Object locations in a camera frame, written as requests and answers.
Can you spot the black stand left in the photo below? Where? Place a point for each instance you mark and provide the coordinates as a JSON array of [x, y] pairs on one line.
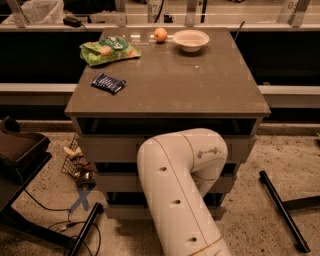
[[22, 156]]

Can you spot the green snack bag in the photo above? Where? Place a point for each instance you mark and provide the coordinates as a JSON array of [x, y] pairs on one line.
[[110, 49]]

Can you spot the black stand leg right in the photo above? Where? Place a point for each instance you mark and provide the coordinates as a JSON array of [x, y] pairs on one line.
[[285, 207]]

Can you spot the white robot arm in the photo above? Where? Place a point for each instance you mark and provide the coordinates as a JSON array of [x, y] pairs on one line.
[[176, 170]]

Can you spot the orange fruit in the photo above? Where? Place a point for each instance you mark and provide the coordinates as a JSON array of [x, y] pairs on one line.
[[160, 35]]

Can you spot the white bowl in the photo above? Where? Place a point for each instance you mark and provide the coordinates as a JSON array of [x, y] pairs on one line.
[[191, 40]]

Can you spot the grey drawer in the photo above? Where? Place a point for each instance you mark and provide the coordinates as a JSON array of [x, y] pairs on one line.
[[130, 183], [98, 148], [139, 212]]

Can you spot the black power adapter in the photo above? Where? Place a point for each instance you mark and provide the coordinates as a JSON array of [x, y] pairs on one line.
[[72, 22]]

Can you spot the grey drawer cabinet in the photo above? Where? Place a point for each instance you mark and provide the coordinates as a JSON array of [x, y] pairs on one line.
[[168, 90]]

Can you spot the white plastic bag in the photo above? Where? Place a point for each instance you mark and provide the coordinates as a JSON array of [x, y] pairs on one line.
[[37, 12]]

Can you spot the blue tape cross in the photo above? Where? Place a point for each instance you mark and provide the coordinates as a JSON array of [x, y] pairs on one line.
[[82, 200]]

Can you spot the blue snack packet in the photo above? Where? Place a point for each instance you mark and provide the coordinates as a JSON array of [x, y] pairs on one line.
[[109, 84]]

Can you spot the wire basket with items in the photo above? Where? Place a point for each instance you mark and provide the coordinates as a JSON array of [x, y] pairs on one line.
[[76, 166]]

